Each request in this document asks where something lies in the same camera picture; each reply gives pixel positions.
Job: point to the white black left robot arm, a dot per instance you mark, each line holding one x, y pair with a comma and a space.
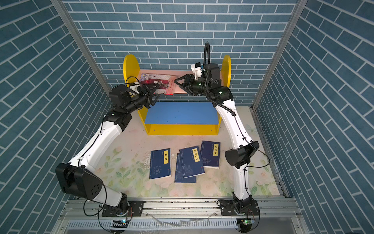
77, 177

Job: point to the green circuit board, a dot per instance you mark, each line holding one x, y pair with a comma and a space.
245, 225
120, 223

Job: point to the red illustrated cover book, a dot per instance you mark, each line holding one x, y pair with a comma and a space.
167, 85

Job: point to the aluminium front rail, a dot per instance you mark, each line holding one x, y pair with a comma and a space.
185, 208

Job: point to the left green circuit board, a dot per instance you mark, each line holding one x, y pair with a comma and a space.
120, 223

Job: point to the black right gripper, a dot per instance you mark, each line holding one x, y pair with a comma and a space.
189, 85

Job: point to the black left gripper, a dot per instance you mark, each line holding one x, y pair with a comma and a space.
145, 94

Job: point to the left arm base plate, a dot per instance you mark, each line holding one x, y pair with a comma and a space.
128, 208

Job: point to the right green circuit board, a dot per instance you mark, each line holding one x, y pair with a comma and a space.
245, 225

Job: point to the yellow pink blue bookshelf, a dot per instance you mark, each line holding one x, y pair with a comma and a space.
175, 118

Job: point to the navy book far left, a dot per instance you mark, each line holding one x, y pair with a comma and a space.
160, 164

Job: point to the white slotted cable duct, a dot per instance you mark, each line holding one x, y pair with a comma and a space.
151, 224

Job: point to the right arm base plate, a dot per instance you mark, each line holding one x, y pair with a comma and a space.
238, 207

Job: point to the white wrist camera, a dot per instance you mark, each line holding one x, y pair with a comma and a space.
197, 70
134, 87

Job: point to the navy book yellow label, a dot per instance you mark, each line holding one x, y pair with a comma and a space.
191, 162

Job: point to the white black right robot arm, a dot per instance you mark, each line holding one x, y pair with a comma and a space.
205, 80

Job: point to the navy book right side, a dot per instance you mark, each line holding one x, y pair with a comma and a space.
210, 154

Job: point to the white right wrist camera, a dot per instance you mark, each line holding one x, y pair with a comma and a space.
197, 70

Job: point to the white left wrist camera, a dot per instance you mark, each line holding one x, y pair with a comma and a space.
134, 87

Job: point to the navy book bottom centre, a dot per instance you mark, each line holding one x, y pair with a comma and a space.
179, 173

